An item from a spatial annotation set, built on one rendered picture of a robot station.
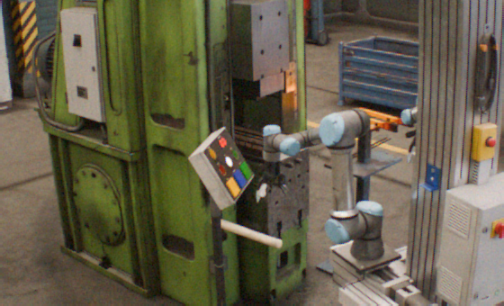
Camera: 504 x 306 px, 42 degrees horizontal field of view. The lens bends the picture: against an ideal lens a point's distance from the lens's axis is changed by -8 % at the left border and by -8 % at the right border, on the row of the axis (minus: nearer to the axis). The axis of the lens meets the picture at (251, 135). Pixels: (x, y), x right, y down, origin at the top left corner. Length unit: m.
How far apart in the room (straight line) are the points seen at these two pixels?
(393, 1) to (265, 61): 8.92
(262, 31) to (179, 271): 1.47
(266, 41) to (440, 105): 1.26
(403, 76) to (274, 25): 3.84
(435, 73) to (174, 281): 2.19
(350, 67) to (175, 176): 4.15
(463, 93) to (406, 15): 9.77
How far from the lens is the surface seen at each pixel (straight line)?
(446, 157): 2.63
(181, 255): 3.99
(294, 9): 3.98
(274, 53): 3.64
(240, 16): 3.51
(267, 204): 3.74
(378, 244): 2.94
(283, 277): 4.10
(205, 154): 3.10
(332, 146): 2.68
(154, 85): 3.74
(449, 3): 2.51
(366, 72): 7.54
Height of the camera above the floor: 2.27
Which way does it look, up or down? 19 degrees down
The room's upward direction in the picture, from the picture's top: 2 degrees counter-clockwise
